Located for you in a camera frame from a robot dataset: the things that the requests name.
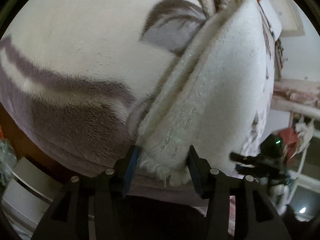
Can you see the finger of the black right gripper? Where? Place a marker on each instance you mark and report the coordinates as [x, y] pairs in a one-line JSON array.
[[245, 159], [256, 172]]

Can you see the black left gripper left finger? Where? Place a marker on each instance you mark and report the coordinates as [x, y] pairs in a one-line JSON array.
[[68, 215]]

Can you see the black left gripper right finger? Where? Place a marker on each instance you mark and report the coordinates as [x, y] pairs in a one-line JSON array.
[[255, 217]]

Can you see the white fluffy garment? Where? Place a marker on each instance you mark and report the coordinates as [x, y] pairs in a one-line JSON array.
[[216, 98]]

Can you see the red cloth on sill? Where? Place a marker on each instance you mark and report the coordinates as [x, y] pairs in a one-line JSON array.
[[290, 143]]

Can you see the white plush toy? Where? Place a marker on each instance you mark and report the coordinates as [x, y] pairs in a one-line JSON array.
[[304, 128]]

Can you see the pink floral curtain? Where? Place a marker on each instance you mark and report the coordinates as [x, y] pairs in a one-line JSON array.
[[297, 96]]

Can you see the floral plush bed blanket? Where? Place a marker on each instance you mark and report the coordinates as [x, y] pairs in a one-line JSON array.
[[79, 76]]

